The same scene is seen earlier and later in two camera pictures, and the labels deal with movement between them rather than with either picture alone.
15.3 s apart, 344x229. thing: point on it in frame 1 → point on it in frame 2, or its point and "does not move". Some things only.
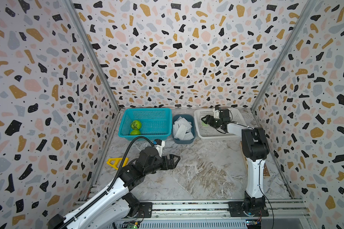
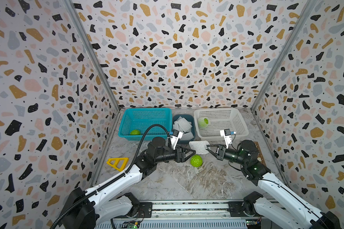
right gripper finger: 209,119 → 222,148
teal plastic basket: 156,123 does not move
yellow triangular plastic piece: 125,163 does not move
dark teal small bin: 190,118 does not move
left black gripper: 172,165 → 180,157
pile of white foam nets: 181,129 does not move
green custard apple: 135,132 does not move
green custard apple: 136,124 → 196,161
